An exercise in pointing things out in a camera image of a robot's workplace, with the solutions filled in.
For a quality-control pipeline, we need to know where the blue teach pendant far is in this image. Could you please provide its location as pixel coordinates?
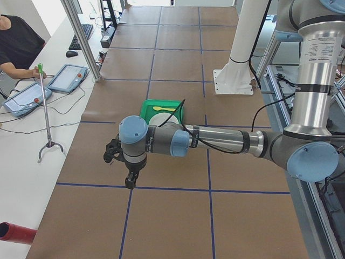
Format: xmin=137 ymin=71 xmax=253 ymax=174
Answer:
xmin=47 ymin=64 xmax=88 ymax=93

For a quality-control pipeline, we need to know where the yellow plastic spoon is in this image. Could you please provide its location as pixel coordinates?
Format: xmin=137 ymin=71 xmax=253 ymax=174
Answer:
xmin=153 ymin=106 xmax=176 ymax=112

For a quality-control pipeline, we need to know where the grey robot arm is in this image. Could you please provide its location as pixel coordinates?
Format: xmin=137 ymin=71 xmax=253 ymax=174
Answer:
xmin=115 ymin=6 xmax=290 ymax=194

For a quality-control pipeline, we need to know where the green handled reacher grabber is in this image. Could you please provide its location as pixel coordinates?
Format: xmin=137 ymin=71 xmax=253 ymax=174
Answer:
xmin=37 ymin=63 xmax=64 ymax=163

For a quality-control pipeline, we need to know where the white round plate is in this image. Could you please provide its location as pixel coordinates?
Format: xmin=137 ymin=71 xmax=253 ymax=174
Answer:
xmin=149 ymin=112 xmax=179 ymax=126

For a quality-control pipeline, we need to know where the blue teach pendant near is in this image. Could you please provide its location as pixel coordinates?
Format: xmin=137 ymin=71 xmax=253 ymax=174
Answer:
xmin=3 ymin=83 xmax=43 ymax=117

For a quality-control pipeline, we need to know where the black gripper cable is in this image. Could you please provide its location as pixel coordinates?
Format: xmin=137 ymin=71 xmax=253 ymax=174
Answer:
xmin=157 ymin=98 xmax=297 ymax=154

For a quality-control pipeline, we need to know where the blue teach pendant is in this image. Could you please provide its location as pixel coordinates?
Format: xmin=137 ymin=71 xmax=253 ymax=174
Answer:
xmin=3 ymin=83 xmax=43 ymax=117
xmin=47 ymin=64 xmax=88 ymax=93

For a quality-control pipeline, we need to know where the black computer mouse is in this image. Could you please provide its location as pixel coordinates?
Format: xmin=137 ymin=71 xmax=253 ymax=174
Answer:
xmin=65 ymin=50 xmax=78 ymax=58

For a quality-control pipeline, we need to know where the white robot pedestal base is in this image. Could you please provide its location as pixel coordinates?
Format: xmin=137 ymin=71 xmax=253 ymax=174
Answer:
xmin=213 ymin=0 xmax=271 ymax=95

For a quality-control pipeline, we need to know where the person in black shirt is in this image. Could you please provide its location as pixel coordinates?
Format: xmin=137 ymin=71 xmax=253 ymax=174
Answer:
xmin=1 ymin=15 xmax=46 ymax=79

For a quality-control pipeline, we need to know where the aluminium frame post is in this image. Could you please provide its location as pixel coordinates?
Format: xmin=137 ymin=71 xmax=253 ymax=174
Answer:
xmin=61 ymin=0 xmax=101 ymax=82

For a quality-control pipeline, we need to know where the green plastic tray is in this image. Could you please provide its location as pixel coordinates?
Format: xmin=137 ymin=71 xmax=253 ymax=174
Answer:
xmin=140 ymin=99 xmax=184 ymax=125

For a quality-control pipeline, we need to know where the black keyboard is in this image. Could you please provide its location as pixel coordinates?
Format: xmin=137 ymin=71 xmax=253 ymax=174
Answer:
xmin=68 ymin=23 xmax=94 ymax=51

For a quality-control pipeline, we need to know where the red cylinder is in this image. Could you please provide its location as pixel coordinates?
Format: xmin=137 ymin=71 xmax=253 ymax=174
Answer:
xmin=1 ymin=222 xmax=37 ymax=245

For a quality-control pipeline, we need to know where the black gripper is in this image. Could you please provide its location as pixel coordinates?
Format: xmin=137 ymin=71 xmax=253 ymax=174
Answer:
xmin=125 ymin=161 xmax=146 ymax=189

